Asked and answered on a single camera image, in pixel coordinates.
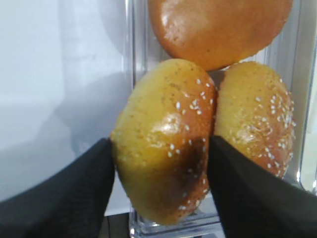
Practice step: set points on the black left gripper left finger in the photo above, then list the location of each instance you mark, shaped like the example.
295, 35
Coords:
70, 204

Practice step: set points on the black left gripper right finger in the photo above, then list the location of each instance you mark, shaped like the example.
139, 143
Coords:
253, 203

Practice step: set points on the clear box for buns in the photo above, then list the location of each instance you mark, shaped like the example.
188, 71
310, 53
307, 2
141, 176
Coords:
293, 55

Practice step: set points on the sesame bun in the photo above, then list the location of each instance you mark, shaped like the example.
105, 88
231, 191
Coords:
255, 115
160, 142

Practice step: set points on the plain smooth bun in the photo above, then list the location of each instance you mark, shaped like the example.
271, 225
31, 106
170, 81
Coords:
217, 33

